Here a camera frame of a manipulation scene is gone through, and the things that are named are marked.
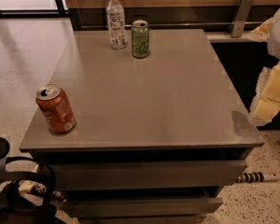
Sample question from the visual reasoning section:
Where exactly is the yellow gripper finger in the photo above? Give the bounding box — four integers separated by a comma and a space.
249, 61, 280, 127
247, 18, 273, 42

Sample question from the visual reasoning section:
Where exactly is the green soda can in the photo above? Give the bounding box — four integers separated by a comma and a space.
132, 20, 149, 59

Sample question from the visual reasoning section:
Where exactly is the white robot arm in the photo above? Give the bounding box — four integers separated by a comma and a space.
249, 8, 280, 127

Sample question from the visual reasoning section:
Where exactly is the red coke can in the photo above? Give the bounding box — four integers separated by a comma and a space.
35, 84, 76, 133

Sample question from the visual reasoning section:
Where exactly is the striped black white stick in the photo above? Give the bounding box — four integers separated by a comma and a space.
237, 172, 280, 183

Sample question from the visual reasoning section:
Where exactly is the grey drawer cabinet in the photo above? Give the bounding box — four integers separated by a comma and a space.
21, 30, 262, 224

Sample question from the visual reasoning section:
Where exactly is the clear plastic water bottle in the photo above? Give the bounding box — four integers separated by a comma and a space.
106, 0, 127, 49

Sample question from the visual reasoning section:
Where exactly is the lower grey drawer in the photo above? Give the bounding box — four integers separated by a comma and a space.
62, 197, 223, 218

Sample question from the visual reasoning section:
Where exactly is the grey drawer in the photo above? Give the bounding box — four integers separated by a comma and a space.
62, 197, 223, 218
51, 160, 246, 190

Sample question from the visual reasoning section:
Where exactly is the upper grey drawer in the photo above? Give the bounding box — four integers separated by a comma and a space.
51, 160, 246, 190

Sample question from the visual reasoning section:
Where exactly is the metal wall bracket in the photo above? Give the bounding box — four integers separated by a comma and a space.
229, 0, 254, 38

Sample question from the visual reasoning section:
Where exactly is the black bag with straps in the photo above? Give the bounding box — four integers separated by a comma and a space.
0, 137, 66, 224

